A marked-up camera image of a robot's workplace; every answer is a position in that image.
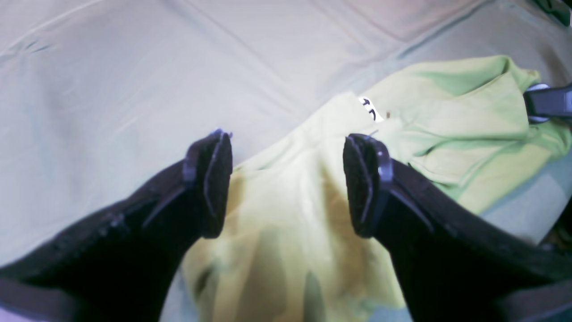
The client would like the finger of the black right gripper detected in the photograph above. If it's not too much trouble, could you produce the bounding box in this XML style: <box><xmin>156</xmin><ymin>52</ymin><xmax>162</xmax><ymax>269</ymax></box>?
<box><xmin>523</xmin><ymin>82</ymin><xmax>572</xmax><ymax>123</ymax></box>

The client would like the white ID label tag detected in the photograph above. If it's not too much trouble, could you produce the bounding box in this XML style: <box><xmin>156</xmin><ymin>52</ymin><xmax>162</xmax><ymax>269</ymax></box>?
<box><xmin>359</xmin><ymin>96</ymin><xmax>386</xmax><ymax>123</ymax></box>

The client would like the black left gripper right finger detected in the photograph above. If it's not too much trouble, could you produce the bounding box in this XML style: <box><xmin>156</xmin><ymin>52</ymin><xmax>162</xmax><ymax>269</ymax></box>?
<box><xmin>343</xmin><ymin>134</ymin><xmax>571</xmax><ymax>322</ymax></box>

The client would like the grey-green table cloth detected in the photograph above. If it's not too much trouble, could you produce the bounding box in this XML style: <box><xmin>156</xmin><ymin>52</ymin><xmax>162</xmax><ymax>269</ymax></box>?
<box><xmin>0</xmin><ymin>0</ymin><xmax>572</xmax><ymax>322</ymax></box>

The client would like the light green T-shirt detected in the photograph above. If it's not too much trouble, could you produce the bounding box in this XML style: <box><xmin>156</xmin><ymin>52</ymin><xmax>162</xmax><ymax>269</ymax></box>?
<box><xmin>182</xmin><ymin>55</ymin><xmax>571</xmax><ymax>322</ymax></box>

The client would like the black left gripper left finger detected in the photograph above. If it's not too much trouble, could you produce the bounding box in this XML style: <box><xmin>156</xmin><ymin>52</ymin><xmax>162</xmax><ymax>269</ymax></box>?
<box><xmin>1</xmin><ymin>130</ymin><xmax>233</xmax><ymax>322</ymax></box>

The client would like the dark green cloth at left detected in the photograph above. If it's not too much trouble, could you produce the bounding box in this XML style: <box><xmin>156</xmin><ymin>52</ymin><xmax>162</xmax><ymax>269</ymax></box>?
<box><xmin>533</xmin><ymin>0</ymin><xmax>572</xmax><ymax>27</ymax></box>

